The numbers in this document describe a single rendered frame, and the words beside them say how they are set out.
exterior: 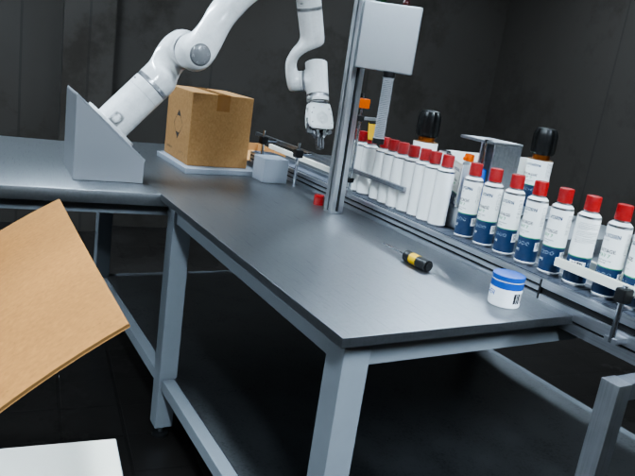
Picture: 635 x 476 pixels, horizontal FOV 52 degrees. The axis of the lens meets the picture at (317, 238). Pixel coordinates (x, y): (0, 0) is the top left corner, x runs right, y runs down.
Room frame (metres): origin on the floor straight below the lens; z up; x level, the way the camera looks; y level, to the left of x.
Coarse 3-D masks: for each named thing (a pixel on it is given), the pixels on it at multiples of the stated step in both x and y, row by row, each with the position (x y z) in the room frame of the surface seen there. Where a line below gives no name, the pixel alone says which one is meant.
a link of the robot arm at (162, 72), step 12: (168, 36) 2.29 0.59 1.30; (156, 48) 2.26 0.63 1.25; (168, 48) 2.26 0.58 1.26; (156, 60) 2.21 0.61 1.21; (168, 60) 2.26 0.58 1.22; (144, 72) 2.17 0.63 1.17; (156, 72) 2.17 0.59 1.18; (168, 72) 2.20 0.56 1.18; (180, 72) 2.31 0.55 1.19; (156, 84) 2.16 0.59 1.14; (168, 84) 2.19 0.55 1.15
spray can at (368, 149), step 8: (368, 144) 2.18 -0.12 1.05; (368, 152) 2.17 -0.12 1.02; (368, 160) 2.17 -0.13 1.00; (360, 168) 2.19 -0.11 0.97; (368, 168) 2.17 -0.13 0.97; (360, 176) 2.18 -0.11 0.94; (360, 184) 2.17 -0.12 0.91; (368, 184) 2.17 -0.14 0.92; (360, 192) 2.17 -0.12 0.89; (368, 192) 2.17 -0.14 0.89
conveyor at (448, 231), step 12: (300, 168) 2.55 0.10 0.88; (324, 180) 2.34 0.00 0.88; (408, 216) 1.93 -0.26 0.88; (432, 228) 1.82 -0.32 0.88; (444, 228) 1.84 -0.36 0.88; (468, 240) 1.73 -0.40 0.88; (492, 252) 1.63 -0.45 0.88; (516, 264) 1.54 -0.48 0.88; (540, 276) 1.47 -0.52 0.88; (552, 276) 1.48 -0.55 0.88
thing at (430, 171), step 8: (432, 152) 1.90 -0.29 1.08; (440, 152) 1.90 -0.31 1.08; (432, 160) 1.89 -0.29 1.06; (440, 160) 1.90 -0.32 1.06; (424, 168) 1.91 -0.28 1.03; (432, 168) 1.88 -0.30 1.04; (424, 176) 1.89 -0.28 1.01; (432, 176) 1.88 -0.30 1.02; (424, 184) 1.89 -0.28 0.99; (432, 184) 1.88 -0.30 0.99; (424, 192) 1.88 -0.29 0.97; (432, 192) 1.88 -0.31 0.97; (424, 200) 1.88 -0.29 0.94; (424, 208) 1.88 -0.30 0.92; (416, 216) 1.90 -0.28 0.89; (424, 216) 1.88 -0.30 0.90
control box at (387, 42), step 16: (368, 0) 2.00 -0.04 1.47; (368, 16) 2.00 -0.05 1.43; (384, 16) 1.99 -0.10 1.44; (400, 16) 1.99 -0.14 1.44; (416, 16) 1.99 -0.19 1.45; (368, 32) 2.00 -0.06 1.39; (384, 32) 1.99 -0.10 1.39; (400, 32) 1.99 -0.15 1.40; (416, 32) 1.99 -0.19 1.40; (368, 48) 2.00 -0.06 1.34; (384, 48) 1.99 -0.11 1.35; (400, 48) 1.99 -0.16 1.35; (416, 48) 1.99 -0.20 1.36; (368, 64) 2.00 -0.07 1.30; (384, 64) 1.99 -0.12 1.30; (400, 64) 1.99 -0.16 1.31
